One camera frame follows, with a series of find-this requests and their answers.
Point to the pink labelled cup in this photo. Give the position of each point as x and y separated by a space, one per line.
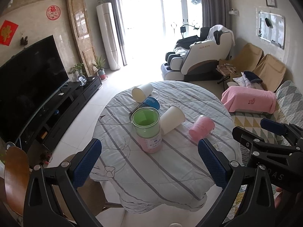
151 145

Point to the grey striped curtain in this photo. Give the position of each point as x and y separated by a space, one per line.
118 28
214 2

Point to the green plastic cup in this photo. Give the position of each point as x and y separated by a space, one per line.
145 120

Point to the person's right hand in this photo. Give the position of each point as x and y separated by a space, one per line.
283 197

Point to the pink plastic cup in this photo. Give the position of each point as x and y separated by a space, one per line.
201 127

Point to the small white wall device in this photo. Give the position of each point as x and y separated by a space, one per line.
233 11

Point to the white towel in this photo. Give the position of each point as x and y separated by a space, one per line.
216 33

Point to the white paper cup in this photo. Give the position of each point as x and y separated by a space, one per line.
142 92
171 119

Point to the black flat television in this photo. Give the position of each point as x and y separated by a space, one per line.
28 82

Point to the green leafy houseplant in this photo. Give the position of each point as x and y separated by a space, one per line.
78 69

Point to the brown wooden chair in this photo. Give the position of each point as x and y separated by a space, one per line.
14 177

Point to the black television stand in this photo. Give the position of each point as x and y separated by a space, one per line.
78 92

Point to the wall whiteboard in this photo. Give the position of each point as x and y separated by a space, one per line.
275 32

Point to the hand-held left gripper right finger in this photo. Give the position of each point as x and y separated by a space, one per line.
213 165

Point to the white massage chair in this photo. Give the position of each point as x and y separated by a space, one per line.
203 54

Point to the potted plant in red pot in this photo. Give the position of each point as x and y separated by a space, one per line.
100 67

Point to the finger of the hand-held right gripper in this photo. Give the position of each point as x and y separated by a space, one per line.
246 138
272 126

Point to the floral pillow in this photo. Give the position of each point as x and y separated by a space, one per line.
242 80

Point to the small dark figurines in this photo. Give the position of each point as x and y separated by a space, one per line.
24 40

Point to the blue round tin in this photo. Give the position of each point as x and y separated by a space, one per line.
151 102

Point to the dark blue cushion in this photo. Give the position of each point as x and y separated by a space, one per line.
253 76

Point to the white standing air conditioner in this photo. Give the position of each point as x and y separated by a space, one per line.
107 35

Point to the pink blanket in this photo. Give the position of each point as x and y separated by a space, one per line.
246 98

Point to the beige covered sofa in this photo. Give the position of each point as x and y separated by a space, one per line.
269 68

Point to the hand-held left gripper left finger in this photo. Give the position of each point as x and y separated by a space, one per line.
86 163

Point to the folding stool with cloth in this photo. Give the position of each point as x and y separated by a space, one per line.
226 69

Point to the red square wall paper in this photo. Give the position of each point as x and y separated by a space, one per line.
8 33

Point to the geometric patterned sofa cover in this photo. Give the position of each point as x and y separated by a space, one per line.
287 94

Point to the red round wall decoration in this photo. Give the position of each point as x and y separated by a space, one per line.
52 12

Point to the striped quilt table cover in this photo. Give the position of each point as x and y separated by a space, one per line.
180 170

